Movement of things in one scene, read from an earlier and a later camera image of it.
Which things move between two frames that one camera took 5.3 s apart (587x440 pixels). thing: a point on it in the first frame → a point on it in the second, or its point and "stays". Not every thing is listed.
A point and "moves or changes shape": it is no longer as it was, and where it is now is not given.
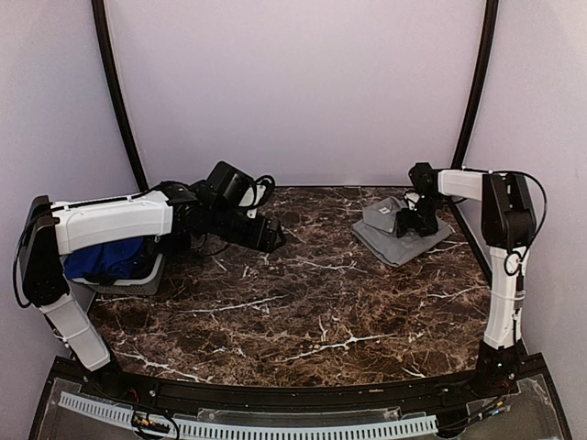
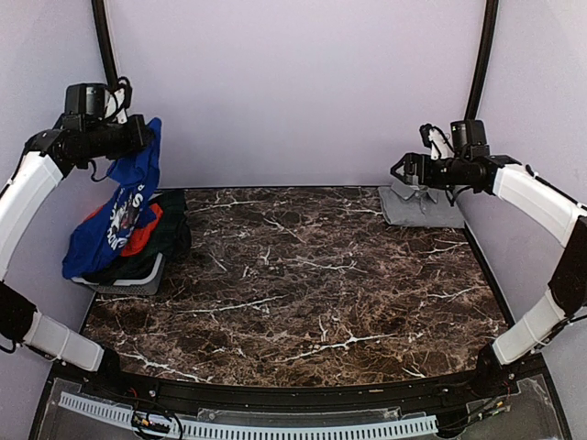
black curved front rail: (319, 397) stays
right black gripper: (404, 222) → (424, 176)
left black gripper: (267, 245) → (138, 141)
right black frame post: (480, 82) stays
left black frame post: (100, 15) stays
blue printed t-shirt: (113, 259) → (102, 236)
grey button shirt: (378, 230) moves or changes shape
